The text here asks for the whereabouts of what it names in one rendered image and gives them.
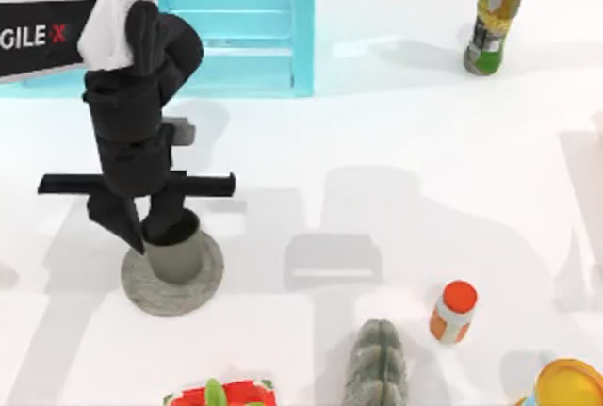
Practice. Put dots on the grey cup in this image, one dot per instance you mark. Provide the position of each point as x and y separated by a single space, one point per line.
179 260

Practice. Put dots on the grey round coaster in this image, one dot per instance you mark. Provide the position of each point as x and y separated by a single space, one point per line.
155 300

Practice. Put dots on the red and white pot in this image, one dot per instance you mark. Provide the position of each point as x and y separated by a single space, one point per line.
240 394

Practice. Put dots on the grey ridged stone object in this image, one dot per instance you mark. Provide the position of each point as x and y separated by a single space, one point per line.
374 363

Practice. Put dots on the orange lidded jar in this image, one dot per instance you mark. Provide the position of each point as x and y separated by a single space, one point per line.
454 312

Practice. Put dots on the green bottle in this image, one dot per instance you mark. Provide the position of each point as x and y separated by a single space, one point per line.
492 20

